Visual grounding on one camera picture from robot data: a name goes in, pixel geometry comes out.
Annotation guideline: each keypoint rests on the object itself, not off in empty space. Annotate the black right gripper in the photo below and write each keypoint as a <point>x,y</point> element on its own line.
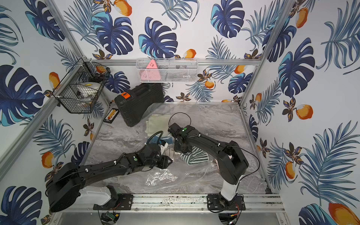
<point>188,149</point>

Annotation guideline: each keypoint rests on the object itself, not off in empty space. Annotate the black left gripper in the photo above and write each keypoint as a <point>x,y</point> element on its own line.
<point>162,160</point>

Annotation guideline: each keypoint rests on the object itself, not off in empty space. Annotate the green striped towel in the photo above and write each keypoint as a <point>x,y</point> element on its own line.
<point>196,156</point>

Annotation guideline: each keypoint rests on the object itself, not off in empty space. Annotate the clear plastic vacuum bag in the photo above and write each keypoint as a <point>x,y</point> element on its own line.
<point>219,121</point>

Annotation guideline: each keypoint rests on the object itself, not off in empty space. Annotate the cream and teal towel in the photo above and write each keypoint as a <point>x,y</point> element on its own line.
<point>166,143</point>

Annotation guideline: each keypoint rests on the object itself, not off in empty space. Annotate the pink towel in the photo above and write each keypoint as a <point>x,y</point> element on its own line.
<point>216,162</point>

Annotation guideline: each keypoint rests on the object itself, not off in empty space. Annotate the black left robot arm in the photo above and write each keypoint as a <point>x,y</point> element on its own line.
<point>64,187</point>

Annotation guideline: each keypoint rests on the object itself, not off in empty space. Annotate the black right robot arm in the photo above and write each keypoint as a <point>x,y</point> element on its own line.
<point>231,161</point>

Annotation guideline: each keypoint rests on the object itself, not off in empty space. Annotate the black plastic tool case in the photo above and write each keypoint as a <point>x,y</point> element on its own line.
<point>133,104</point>

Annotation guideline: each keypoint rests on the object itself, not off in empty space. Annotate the small black orange box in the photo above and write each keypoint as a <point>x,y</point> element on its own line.
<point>110,117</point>

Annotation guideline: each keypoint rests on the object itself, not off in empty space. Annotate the pink triangle object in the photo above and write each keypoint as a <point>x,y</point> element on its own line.
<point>151,73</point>

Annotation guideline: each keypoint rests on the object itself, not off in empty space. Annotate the clear wall-mounted tray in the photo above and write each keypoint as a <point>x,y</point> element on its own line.
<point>172,70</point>

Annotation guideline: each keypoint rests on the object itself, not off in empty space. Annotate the aluminium front rail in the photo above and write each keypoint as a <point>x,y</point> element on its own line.
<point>190,203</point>

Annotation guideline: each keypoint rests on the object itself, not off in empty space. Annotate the black wire basket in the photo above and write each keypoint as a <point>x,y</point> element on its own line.
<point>81,87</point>

